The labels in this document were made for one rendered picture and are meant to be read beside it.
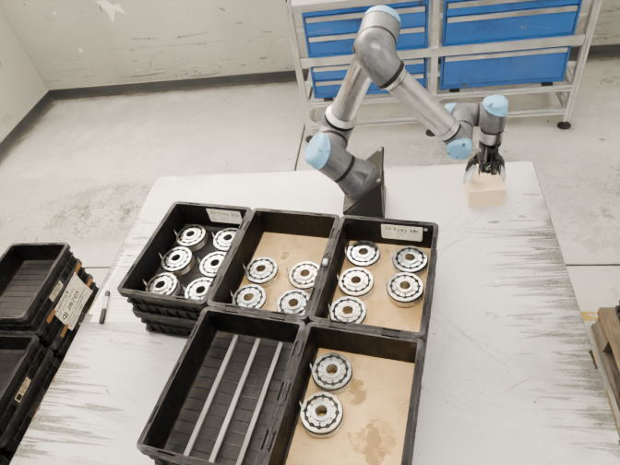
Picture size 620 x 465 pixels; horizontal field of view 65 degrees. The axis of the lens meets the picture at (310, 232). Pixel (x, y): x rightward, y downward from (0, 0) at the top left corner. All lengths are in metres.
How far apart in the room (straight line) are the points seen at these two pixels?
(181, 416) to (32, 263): 1.41
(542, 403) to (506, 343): 0.19
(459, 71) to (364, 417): 2.41
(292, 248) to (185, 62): 3.05
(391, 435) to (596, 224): 1.99
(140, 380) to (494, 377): 1.03
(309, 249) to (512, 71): 2.08
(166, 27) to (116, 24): 0.41
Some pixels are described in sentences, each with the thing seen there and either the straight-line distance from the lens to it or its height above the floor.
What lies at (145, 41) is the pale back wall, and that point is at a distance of 4.48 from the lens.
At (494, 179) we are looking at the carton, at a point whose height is 0.78.
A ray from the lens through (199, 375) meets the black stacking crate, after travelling 1.40.
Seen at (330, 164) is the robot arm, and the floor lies 0.96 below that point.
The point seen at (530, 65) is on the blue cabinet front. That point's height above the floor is 0.44.
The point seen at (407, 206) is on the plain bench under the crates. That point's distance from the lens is 1.88.
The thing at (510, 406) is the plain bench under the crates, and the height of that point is 0.70.
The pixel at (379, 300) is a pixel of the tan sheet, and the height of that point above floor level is 0.83.
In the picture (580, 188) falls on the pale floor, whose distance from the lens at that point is 3.14.
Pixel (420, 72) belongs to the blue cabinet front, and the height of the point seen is 0.45.
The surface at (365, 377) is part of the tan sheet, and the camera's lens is 1.30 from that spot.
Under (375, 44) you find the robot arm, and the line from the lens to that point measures 1.43.
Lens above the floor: 1.98
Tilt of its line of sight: 45 degrees down
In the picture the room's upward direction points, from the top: 12 degrees counter-clockwise
